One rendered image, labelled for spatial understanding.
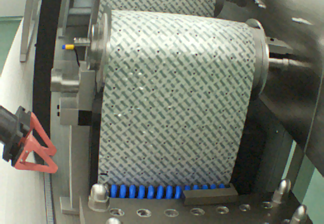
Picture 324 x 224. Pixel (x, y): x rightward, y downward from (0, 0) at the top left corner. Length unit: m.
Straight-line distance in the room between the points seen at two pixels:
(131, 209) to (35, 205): 0.27
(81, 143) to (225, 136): 0.25
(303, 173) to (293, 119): 0.32
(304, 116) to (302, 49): 0.12
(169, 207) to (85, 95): 0.23
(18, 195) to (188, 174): 0.38
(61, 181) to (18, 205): 0.16
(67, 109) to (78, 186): 0.17
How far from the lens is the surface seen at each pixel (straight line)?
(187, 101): 0.78
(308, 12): 0.81
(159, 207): 0.79
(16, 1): 6.40
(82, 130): 0.86
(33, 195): 1.00
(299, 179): 1.15
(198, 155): 0.83
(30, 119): 0.78
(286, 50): 0.85
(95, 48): 0.75
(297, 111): 0.83
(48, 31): 1.06
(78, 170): 0.90
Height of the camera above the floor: 1.48
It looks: 22 degrees down
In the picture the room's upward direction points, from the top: 8 degrees clockwise
